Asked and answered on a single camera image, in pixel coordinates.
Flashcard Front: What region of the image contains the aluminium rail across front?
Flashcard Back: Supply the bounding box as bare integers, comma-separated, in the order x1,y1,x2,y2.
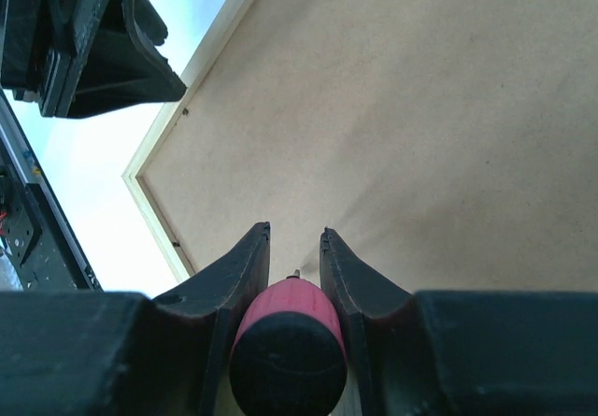
1,95,78,291

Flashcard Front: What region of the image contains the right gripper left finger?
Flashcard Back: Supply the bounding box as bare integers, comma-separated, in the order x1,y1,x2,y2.
1,222,270,415

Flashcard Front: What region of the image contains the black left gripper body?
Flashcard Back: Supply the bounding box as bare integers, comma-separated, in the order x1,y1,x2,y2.
1,0,126,117

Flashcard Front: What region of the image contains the wooden picture frame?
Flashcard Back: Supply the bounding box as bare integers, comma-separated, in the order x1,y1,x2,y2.
123,0,597,291

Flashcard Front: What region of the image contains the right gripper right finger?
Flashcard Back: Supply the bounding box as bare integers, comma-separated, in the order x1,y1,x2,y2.
320,228,597,415

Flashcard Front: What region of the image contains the red handled screwdriver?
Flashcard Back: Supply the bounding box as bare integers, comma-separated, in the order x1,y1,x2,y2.
229,270,348,415

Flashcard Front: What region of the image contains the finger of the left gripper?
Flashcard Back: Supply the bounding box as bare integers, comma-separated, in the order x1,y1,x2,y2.
123,0,168,47
69,0,187,118

